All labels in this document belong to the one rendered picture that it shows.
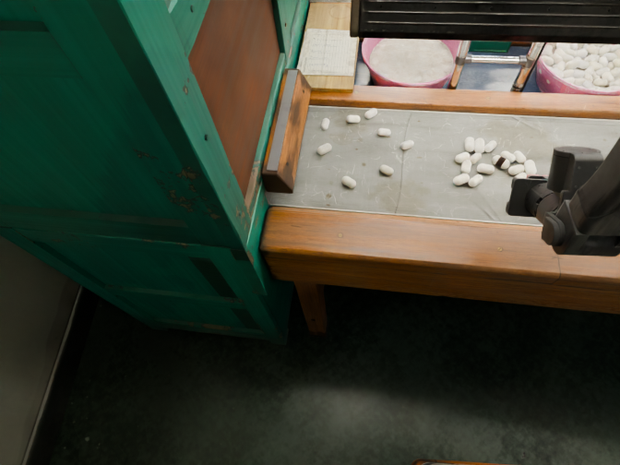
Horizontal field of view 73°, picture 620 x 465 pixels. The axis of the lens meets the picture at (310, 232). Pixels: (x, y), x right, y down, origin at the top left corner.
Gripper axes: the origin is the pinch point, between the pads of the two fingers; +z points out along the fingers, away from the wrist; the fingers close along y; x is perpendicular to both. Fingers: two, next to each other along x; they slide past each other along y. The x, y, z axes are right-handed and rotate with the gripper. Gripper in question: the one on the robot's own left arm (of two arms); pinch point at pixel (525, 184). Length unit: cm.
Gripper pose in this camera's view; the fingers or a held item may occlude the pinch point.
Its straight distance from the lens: 87.8
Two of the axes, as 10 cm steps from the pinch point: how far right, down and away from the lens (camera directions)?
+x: -0.2, 9.3, 3.8
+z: 1.5, -3.7, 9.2
